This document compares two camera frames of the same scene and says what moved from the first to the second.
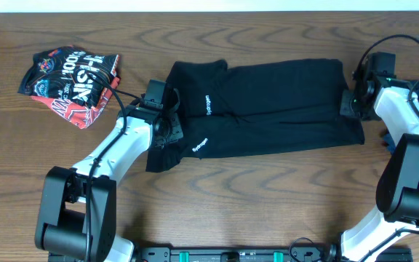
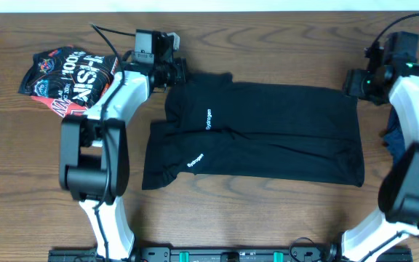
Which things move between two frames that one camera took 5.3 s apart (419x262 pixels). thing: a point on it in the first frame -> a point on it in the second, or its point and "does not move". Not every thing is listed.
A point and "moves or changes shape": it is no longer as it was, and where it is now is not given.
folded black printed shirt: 62,72 does not move
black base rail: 257,254 does not move
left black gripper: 177,132 -> 180,65
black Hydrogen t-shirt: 286,105 moves or changes shape
